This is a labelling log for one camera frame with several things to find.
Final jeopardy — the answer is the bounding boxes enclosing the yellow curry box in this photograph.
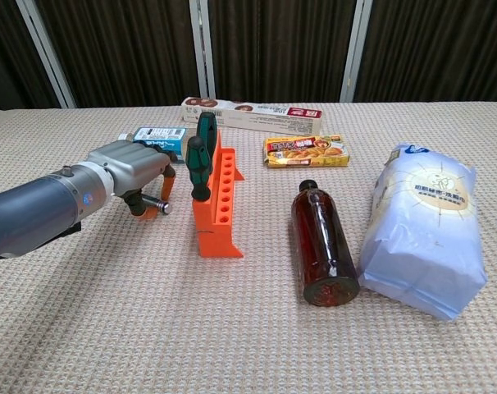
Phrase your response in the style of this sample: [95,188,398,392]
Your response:
[262,134,350,169]

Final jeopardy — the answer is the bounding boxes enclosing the beige waffle tablecloth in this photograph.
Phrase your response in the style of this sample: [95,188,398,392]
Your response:
[0,100,497,394]

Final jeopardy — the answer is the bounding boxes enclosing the brown plastic bottle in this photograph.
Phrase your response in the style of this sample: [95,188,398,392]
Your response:
[290,179,361,308]

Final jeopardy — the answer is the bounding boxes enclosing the orange screwdriver rack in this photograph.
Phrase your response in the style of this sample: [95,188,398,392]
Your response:
[192,128,246,260]

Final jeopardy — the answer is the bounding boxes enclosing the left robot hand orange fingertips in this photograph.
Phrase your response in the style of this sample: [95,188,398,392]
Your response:
[86,140,176,222]

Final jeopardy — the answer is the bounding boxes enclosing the black ribbed partition panel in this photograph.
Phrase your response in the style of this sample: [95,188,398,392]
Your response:
[207,0,358,103]
[353,0,497,103]
[34,0,203,108]
[0,0,63,111]

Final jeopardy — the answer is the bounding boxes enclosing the black metal precision screwdriver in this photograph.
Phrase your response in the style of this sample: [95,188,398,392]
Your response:
[140,195,172,215]

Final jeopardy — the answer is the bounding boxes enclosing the pale blue paper bag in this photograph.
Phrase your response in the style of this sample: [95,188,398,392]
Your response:
[358,142,490,321]

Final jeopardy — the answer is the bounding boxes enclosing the grey aluminium frame post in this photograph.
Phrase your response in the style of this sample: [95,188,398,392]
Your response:
[189,0,217,102]
[15,0,76,110]
[339,0,375,103]

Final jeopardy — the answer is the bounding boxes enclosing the plastic bottle blue label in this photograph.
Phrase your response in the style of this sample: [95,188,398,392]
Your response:
[116,126,189,165]

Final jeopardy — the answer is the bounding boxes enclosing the long white red box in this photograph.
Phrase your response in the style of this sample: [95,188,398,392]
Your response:
[180,97,326,135]

